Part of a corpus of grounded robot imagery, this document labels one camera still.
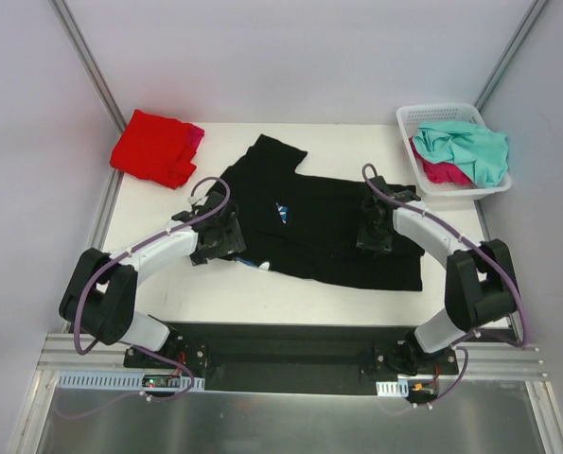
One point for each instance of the white cable duct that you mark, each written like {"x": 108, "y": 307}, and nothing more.
{"x": 102, "y": 381}
{"x": 398, "y": 388}

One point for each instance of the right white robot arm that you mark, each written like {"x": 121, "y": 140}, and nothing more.
{"x": 480, "y": 283}

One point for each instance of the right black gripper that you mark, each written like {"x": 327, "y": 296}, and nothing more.
{"x": 376, "y": 239}

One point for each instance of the right aluminium frame post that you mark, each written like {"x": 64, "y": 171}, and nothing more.
{"x": 518, "y": 39}

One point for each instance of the aluminium frame post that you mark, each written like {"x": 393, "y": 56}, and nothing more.
{"x": 71, "y": 27}
{"x": 518, "y": 39}

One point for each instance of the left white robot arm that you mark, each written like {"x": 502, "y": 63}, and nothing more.
{"x": 100, "y": 297}

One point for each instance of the red t-shirt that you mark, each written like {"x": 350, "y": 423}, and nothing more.
{"x": 152, "y": 148}

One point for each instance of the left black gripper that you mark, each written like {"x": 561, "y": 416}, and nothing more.
{"x": 234, "y": 235}

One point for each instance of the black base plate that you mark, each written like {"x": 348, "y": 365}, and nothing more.
{"x": 301, "y": 378}

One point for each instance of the pink t-shirt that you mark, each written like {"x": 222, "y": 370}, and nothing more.
{"x": 194, "y": 136}

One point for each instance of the left aluminium frame post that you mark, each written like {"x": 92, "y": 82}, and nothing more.
{"x": 71, "y": 27}

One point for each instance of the white plastic basket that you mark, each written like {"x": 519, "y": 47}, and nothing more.
{"x": 410, "y": 117}

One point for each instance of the black daisy t-shirt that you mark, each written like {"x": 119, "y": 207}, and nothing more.
{"x": 307, "y": 226}

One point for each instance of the magenta t-shirt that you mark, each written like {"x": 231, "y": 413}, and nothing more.
{"x": 445, "y": 173}

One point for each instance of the left white cable duct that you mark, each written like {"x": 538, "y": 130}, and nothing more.
{"x": 102, "y": 381}

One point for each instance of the right white cable duct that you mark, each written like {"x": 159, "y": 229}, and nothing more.
{"x": 398, "y": 388}

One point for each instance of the teal t-shirt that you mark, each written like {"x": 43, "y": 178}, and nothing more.
{"x": 479, "y": 152}

